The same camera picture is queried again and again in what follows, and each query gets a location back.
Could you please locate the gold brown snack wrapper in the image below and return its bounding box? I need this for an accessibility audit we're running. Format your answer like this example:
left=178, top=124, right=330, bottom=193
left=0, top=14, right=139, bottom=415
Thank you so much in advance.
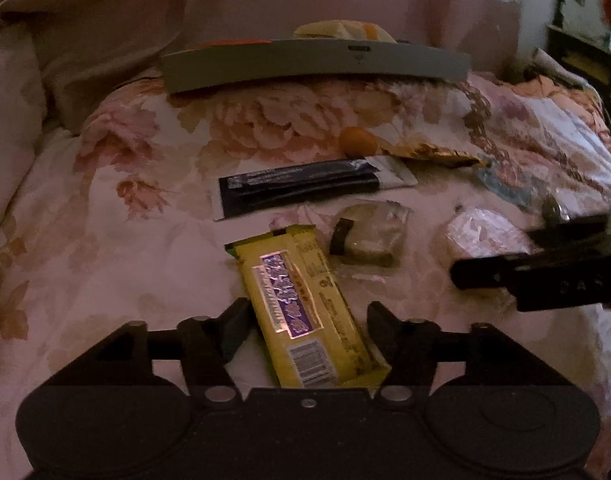
left=379, top=143, right=490, bottom=168

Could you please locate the orange round candy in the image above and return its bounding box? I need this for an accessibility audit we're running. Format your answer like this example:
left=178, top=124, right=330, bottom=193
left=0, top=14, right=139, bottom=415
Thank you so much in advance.
left=339, top=127, right=379, bottom=158

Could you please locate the yellow chocolate bar wrapper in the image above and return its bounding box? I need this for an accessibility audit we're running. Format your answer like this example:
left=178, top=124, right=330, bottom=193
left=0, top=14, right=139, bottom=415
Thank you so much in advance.
left=225, top=224, right=389, bottom=391

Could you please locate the black snack bar wrapper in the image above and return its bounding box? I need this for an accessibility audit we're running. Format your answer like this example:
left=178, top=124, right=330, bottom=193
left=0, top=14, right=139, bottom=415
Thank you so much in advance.
left=210, top=155, right=417, bottom=221

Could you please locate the light blue snack packet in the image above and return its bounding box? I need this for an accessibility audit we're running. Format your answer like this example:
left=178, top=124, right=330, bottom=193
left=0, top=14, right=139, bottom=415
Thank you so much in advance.
left=475, top=162, right=571, bottom=224

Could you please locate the clear wrapped cake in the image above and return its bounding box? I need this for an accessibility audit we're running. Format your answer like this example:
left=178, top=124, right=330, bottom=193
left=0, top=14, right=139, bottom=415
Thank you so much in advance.
left=441, top=208, right=537, bottom=259

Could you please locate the grey cardboard tray box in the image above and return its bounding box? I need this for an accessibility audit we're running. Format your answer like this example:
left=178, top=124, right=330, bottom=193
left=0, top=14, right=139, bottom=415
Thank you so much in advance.
left=161, top=39, right=471, bottom=93

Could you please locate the white orange cracker pack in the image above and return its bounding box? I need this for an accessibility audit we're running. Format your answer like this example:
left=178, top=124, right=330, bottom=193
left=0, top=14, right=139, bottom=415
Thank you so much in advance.
left=292, top=20, right=397, bottom=44

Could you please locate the pink floral bedspread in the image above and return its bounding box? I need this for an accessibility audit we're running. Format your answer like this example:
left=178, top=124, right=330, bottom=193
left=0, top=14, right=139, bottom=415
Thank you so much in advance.
left=0, top=75, right=611, bottom=479

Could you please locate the pink curtain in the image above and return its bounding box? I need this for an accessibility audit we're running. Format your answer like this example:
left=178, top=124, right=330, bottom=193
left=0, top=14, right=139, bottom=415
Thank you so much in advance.
left=0, top=0, right=491, bottom=130

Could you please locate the pink quilt pile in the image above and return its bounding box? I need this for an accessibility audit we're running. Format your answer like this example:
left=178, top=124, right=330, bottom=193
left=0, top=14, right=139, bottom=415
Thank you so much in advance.
left=0, top=25, right=46, bottom=223

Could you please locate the dark wooden side table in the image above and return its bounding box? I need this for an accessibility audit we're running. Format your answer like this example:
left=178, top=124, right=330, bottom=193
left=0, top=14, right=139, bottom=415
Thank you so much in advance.
left=546, top=0, right=611, bottom=119

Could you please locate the clear wrapped brown pastry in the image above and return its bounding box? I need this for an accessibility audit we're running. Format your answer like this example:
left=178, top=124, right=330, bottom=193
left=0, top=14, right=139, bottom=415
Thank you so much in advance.
left=328, top=200, right=411, bottom=268

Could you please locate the orange brown snack packet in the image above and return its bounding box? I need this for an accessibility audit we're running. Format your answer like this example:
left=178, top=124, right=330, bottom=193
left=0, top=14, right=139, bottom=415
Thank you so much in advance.
left=193, top=39, right=273, bottom=50

